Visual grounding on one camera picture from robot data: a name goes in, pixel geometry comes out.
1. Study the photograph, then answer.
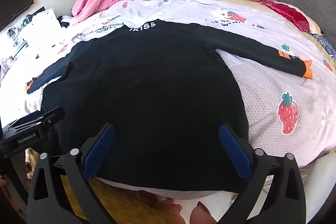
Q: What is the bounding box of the person's right hand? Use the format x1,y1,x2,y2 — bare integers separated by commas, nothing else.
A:
189,200,219,224

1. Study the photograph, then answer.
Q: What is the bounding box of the black television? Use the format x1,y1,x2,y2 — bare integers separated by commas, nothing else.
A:
0,0,34,29

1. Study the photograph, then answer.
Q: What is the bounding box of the blue patterned pillow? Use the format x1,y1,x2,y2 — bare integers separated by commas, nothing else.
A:
311,34,336,62

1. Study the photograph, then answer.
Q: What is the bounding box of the pile of dark clothes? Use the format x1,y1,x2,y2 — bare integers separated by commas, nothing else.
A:
58,14,76,29

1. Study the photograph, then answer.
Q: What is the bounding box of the yellow patterned cloth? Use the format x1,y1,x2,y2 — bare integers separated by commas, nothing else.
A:
24,147,37,180

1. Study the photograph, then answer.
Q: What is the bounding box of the red patterned pillow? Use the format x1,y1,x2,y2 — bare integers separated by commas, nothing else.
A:
259,0,322,35

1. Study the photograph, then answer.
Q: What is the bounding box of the yellow fuzzy cloth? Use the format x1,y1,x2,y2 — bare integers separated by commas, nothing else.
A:
59,174,184,224

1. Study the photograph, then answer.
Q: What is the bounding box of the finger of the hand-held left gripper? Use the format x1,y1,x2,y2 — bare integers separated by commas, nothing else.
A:
39,107,65,133

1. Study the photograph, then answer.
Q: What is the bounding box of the white drawer cabinet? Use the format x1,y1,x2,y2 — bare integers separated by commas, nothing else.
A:
18,6,62,56

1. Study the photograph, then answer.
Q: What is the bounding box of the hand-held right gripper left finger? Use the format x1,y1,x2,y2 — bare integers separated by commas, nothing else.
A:
27,123,116,224

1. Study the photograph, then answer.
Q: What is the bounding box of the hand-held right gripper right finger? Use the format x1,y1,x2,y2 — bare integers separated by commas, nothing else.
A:
218,124,306,224

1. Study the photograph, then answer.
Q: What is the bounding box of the strawberry print bedsheet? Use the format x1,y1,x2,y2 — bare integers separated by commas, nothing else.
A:
0,0,336,201

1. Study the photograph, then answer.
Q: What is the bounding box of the black sweater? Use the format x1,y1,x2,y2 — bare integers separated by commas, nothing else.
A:
26,19,313,193

